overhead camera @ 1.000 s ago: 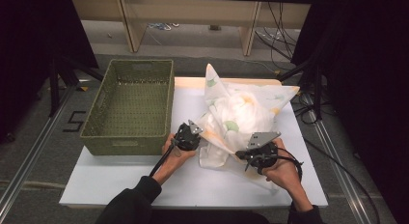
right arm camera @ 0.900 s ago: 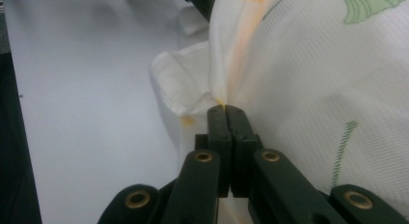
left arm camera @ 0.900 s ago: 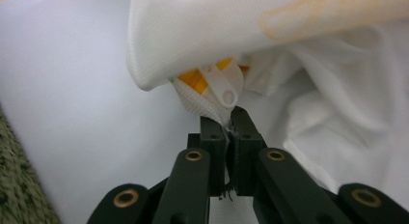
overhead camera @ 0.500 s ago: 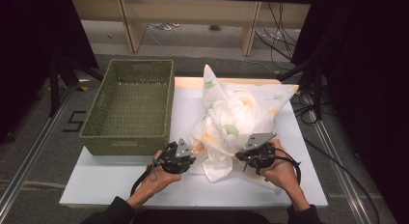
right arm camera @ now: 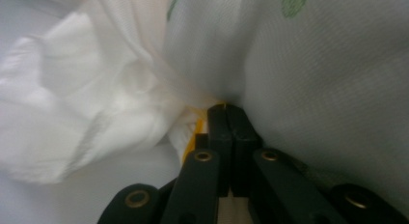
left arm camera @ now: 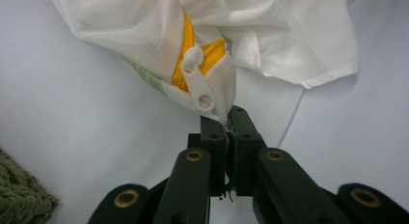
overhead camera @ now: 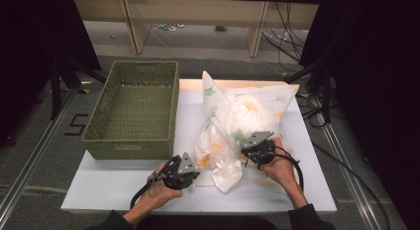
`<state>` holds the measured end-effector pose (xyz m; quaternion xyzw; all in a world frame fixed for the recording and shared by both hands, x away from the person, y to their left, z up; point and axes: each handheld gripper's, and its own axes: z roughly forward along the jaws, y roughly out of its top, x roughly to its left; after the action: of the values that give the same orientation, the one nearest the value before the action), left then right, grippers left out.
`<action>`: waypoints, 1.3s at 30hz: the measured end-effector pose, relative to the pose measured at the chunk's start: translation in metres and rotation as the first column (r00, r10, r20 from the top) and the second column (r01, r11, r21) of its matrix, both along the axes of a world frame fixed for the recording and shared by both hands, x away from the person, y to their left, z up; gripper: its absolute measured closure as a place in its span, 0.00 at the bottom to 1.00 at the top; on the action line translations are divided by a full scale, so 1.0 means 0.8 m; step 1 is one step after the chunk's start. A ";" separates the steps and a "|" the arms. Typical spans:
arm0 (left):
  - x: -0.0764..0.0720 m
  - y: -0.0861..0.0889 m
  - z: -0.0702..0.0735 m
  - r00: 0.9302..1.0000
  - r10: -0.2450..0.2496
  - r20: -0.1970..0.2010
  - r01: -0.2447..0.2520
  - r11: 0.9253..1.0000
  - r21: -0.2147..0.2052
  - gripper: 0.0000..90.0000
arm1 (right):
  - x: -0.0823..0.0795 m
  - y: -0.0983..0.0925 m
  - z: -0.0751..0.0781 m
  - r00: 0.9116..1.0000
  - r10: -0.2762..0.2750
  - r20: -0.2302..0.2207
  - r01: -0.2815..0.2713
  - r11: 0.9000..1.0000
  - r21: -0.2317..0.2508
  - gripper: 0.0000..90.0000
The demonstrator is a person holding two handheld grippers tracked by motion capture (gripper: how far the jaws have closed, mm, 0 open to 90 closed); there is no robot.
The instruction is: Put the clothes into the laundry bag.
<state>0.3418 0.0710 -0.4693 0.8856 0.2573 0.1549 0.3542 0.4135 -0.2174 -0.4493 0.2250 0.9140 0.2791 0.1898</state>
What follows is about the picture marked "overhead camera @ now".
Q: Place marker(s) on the white cloth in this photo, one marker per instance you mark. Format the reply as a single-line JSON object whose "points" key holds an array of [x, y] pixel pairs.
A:
{"points": [[228, 177]]}

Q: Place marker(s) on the black curtain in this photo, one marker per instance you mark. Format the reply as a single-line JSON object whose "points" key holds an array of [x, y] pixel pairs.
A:
{"points": [[33, 41], [379, 74]]}

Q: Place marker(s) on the person's left hand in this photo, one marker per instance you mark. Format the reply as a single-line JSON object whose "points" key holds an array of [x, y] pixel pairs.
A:
{"points": [[158, 195]]}

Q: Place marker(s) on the person's right hand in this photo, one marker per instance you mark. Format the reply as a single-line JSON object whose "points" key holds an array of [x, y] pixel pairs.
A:
{"points": [[284, 170]]}

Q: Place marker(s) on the aluminium floor rail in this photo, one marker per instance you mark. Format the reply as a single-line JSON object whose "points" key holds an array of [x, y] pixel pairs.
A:
{"points": [[33, 160], [350, 177]]}

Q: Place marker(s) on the person's dark clothed torso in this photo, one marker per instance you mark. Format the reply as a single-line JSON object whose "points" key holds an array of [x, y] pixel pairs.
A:
{"points": [[204, 223]]}

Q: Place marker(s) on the leaf print mesh laundry bag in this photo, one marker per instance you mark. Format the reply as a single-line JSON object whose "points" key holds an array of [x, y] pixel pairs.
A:
{"points": [[218, 101]]}

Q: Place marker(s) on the black metal stand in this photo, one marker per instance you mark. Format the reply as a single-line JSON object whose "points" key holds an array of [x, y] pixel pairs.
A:
{"points": [[327, 94], [55, 91]]}

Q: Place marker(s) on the wooden shelf unit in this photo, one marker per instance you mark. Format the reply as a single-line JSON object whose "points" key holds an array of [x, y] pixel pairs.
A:
{"points": [[198, 12]]}

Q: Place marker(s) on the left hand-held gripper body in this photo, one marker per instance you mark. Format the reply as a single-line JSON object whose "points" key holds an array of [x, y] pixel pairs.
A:
{"points": [[180, 177]]}

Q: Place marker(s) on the green woven basket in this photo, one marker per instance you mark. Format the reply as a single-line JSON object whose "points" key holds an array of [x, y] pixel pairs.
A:
{"points": [[132, 117]]}

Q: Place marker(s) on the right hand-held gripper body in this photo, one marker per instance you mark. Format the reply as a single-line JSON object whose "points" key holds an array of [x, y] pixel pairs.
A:
{"points": [[262, 154]]}

